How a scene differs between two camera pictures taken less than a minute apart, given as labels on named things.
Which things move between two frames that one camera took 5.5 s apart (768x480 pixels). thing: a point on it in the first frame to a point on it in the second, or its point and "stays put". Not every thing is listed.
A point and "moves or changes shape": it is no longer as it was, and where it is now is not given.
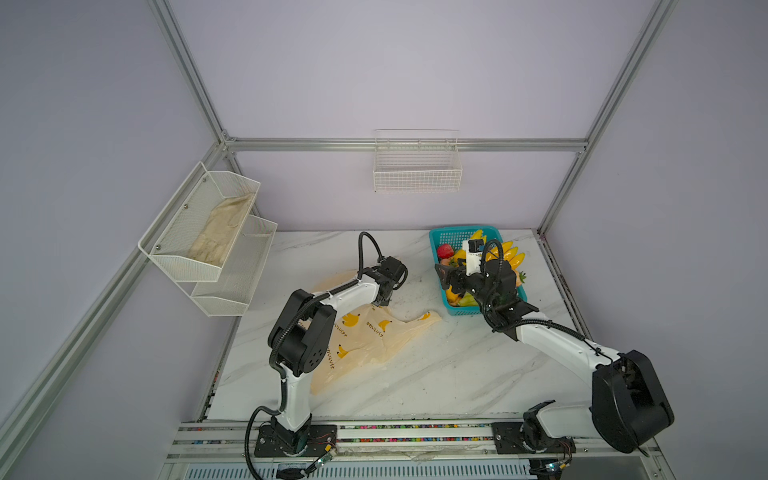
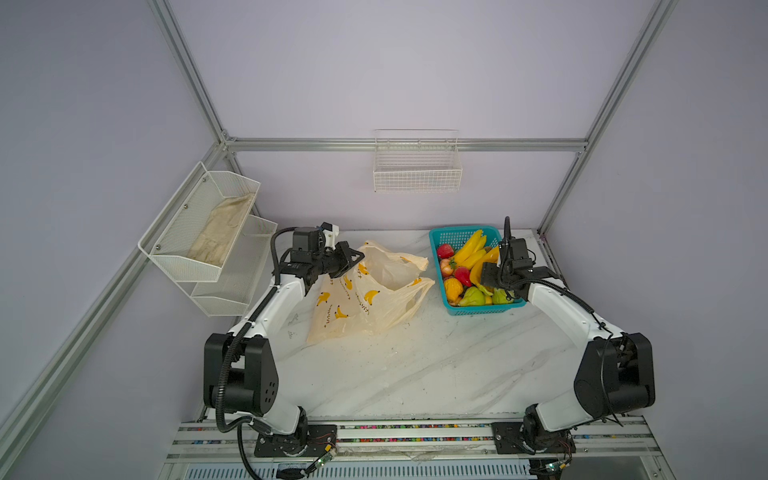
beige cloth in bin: (221, 229) stays put
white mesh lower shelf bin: (230, 292) stays put
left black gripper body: (383, 302) to (328, 261)
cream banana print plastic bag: (363, 335) moves or changes shape
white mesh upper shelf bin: (186, 219) stays put
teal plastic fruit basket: (456, 236) stays put
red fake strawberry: (445, 251) stays put
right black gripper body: (474, 286) to (494, 275)
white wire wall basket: (417, 161) stays put
